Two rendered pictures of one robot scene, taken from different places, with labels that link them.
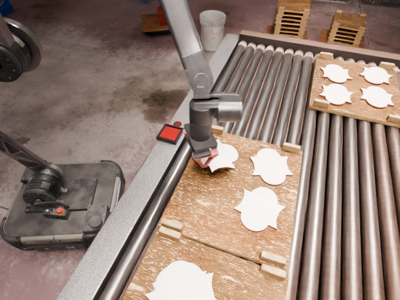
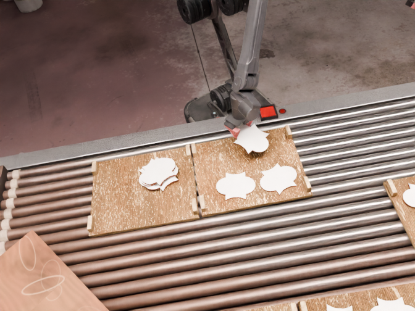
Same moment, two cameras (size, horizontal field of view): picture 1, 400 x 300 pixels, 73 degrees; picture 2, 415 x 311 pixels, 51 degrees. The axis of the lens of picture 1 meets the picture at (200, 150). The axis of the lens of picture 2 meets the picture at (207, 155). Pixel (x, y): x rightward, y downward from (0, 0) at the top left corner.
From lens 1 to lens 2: 1.23 m
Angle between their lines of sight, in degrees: 45
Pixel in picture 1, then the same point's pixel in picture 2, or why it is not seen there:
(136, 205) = (200, 129)
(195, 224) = (203, 160)
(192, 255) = (184, 168)
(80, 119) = (325, 66)
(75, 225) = not seen: hidden behind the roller
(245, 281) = (183, 197)
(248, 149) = (286, 160)
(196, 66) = (239, 71)
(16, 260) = not seen: hidden behind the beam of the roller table
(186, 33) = (246, 50)
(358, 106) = not seen: outside the picture
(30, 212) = (208, 107)
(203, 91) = (235, 87)
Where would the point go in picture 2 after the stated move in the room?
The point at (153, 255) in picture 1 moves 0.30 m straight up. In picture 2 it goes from (173, 152) to (158, 99)
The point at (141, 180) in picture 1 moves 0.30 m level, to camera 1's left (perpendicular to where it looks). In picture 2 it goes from (218, 122) to (189, 84)
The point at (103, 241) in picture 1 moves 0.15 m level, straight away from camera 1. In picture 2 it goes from (171, 130) to (184, 107)
